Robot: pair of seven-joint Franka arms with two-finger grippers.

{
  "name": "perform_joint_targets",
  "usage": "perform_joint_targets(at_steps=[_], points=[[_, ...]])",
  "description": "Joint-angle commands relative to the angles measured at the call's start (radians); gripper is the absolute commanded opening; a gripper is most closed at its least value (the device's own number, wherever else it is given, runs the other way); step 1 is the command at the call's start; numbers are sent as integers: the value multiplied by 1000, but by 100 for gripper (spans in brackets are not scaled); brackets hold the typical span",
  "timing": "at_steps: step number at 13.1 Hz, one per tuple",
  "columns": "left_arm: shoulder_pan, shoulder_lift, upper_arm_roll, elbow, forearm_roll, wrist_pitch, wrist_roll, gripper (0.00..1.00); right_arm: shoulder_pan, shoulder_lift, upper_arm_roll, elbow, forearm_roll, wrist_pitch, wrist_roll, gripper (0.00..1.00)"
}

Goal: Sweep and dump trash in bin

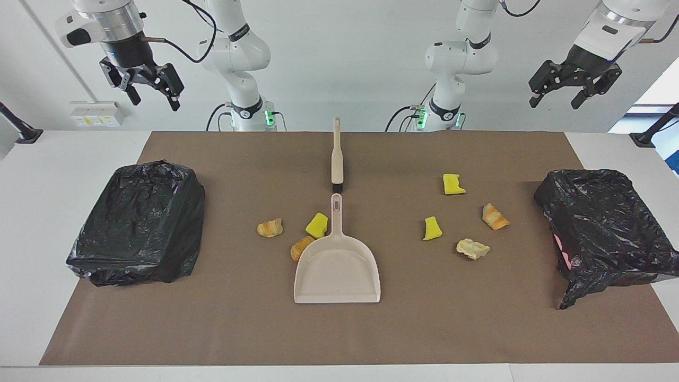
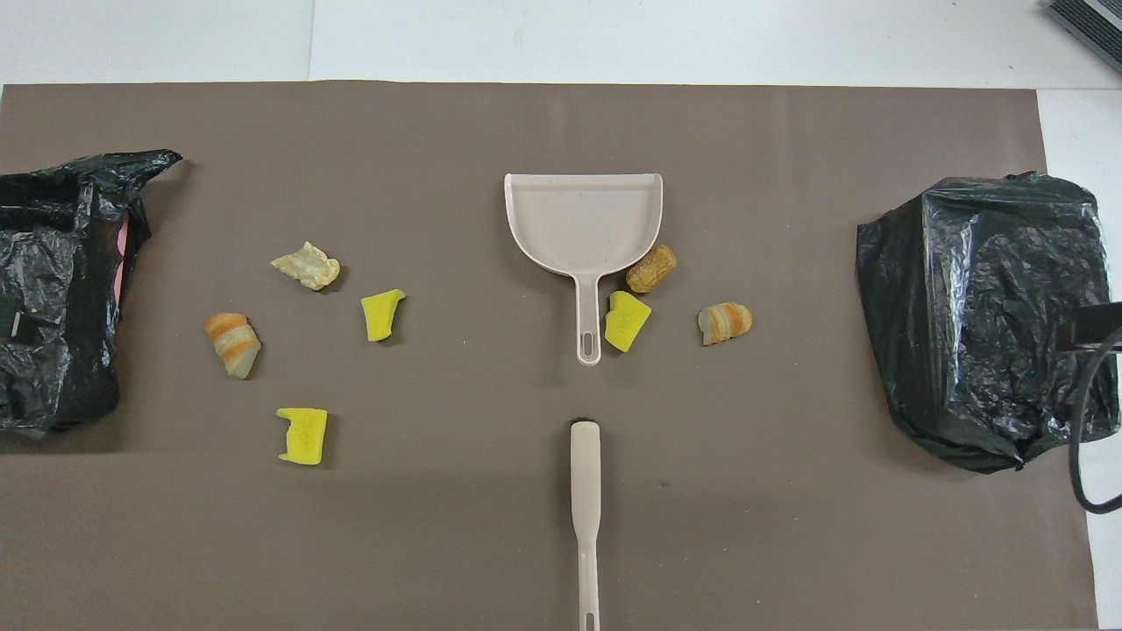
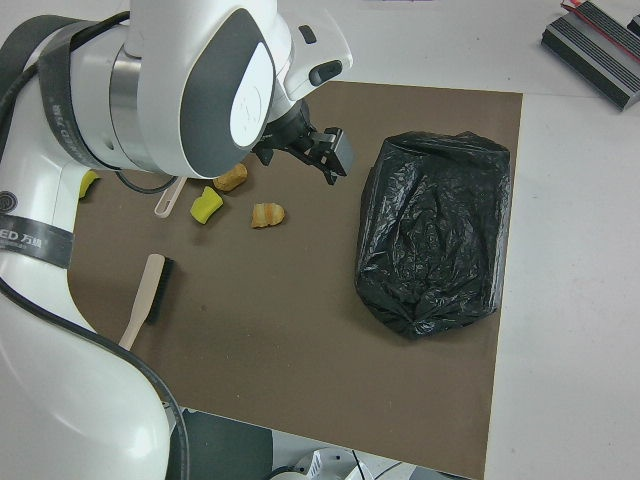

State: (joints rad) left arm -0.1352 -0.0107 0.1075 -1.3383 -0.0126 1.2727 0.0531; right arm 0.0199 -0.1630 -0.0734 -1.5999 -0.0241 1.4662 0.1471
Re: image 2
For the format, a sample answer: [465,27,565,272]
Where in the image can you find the dark grey ribbed device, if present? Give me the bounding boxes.
[1046,0,1122,75]

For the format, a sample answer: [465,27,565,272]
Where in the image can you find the brown cork-like trash piece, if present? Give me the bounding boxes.
[625,244,678,294]

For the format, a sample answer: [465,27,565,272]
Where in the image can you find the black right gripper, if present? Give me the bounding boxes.
[1056,301,1122,353]

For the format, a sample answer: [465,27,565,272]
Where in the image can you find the notched yellow sponge piece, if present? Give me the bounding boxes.
[276,407,329,465]

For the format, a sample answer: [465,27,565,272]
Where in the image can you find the pink plastic bin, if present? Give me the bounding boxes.
[114,215,133,303]

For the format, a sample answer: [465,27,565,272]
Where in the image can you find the beige hand brush black bristles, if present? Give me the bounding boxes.
[569,419,604,631]

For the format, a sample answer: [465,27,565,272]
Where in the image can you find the orange striped foam piece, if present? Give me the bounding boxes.
[203,312,263,379]
[697,301,754,346]

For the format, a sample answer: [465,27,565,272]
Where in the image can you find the small yellow sponge piece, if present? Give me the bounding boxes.
[360,288,408,343]

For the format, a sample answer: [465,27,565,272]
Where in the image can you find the black plastic trash bag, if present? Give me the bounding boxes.
[0,149,184,436]
[856,171,1122,475]

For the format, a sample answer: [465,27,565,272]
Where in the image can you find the beige plastic dustpan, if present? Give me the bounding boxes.
[503,172,664,367]

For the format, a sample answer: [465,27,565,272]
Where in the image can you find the pale trash piece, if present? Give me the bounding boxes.
[270,241,342,292]

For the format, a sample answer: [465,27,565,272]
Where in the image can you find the brown paper table mat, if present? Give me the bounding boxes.
[0,81,1098,631]

